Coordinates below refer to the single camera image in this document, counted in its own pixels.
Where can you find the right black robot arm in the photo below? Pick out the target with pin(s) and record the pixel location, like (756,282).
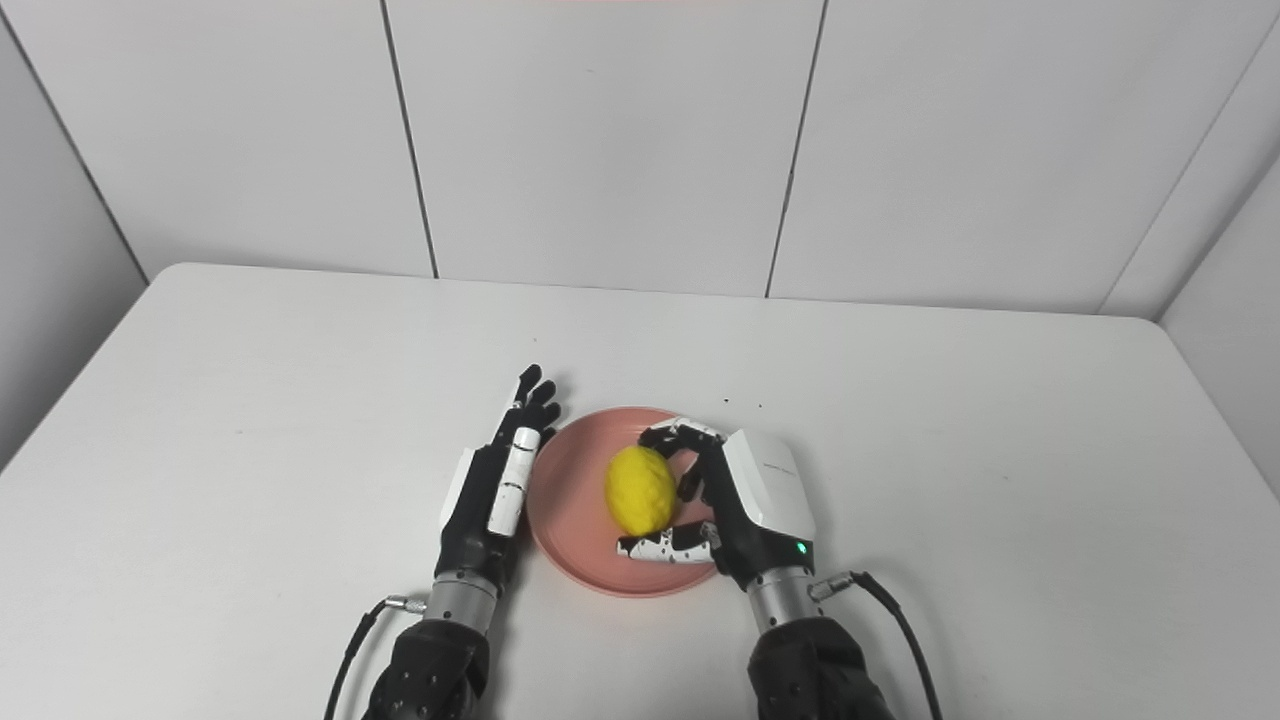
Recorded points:
(810,650)

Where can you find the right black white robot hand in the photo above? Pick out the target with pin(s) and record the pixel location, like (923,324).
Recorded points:
(750,500)

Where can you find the yellow lemon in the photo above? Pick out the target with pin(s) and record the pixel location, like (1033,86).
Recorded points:
(641,490)

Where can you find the pink round plate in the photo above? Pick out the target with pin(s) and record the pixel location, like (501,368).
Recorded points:
(575,520)

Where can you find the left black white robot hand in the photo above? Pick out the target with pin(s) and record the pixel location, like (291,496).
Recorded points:
(495,510)

